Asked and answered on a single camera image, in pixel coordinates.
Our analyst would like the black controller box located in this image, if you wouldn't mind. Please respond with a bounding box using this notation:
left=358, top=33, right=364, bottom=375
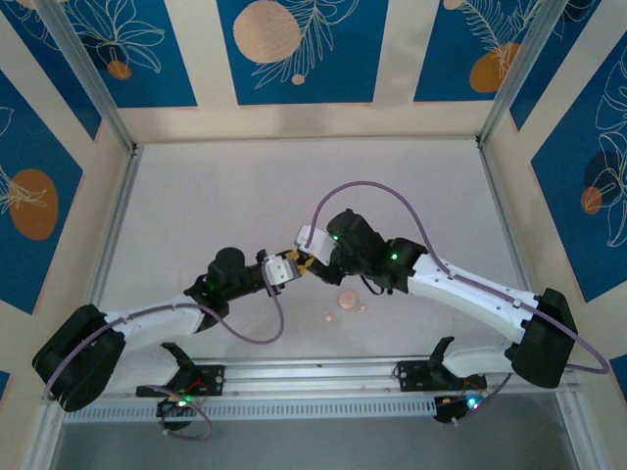
left=433, top=394, right=486, bottom=426
left=156, top=396, right=197, bottom=432

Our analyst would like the long aluminium base rail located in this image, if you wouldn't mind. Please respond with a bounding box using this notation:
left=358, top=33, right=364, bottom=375
left=46, top=354, right=582, bottom=399

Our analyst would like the aluminium side rail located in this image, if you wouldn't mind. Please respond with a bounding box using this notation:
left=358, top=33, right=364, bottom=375
left=477, top=139, right=540, bottom=300
left=91, top=144, right=144, bottom=307

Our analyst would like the slotted grey cable duct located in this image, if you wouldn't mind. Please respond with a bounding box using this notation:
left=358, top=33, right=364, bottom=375
left=63, top=395, right=442, bottom=422

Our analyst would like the aluminium frame post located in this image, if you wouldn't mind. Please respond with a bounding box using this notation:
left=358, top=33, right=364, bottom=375
left=477, top=0, right=564, bottom=148
left=555, top=389, right=603, bottom=470
left=24, top=405, right=68, bottom=470
left=36, top=0, right=138, bottom=153

